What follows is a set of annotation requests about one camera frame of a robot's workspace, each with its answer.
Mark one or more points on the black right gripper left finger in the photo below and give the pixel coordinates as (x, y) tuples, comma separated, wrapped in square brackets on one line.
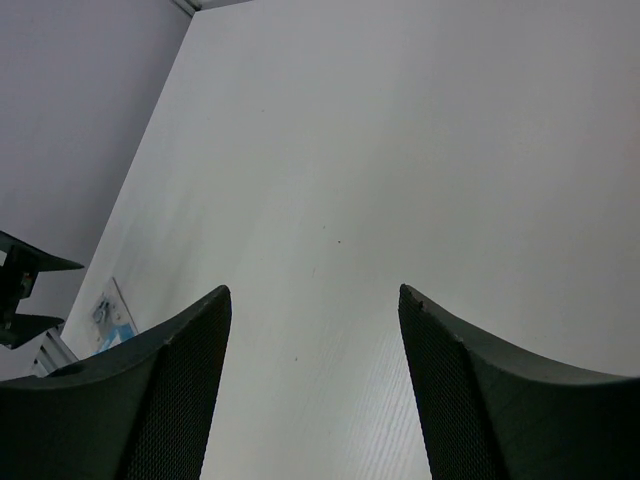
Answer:
[(140, 410)]

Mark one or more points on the clear blue razor blister pack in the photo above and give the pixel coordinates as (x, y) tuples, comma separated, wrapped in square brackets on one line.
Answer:
[(110, 322)]

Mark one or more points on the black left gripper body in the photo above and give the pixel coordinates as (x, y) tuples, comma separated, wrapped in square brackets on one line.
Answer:
[(17, 278)]

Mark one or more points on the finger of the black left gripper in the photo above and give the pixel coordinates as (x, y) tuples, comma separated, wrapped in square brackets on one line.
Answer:
[(45, 260), (35, 325)]

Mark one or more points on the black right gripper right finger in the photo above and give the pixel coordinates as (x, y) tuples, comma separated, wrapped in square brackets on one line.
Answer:
[(489, 409)]

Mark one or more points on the aluminium mounting rail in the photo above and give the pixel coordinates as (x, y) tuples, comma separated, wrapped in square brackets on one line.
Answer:
[(52, 355)]

